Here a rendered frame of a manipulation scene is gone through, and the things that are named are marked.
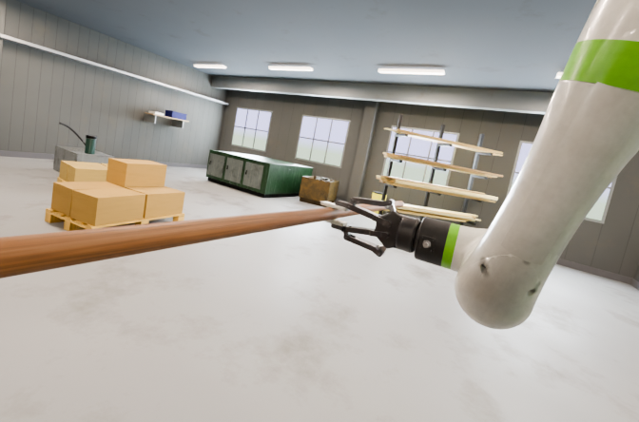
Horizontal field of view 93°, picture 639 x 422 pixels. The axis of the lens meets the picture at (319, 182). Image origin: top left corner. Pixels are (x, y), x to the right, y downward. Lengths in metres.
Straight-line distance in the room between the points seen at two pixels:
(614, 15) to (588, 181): 0.18
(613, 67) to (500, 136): 7.24
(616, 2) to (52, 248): 0.59
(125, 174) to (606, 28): 4.31
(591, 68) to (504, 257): 0.25
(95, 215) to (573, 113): 3.74
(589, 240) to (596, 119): 7.38
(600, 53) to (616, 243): 7.48
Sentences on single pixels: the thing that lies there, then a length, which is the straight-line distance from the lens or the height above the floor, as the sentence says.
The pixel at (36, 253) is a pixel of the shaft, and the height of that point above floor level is 1.18.
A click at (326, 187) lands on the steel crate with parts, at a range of 7.38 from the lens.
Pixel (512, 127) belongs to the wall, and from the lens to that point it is 7.71.
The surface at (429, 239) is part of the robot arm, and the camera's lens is 0.64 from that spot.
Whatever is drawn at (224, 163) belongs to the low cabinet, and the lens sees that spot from 8.17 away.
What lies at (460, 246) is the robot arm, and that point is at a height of 1.17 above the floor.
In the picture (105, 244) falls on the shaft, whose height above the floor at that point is 1.18.
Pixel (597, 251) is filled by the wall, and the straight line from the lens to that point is 7.87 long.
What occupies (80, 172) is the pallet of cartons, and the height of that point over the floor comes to 0.35.
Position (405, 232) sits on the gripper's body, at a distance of 0.66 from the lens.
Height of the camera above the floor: 1.30
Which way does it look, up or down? 6 degrees down
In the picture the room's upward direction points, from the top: 11 degrees clockwise
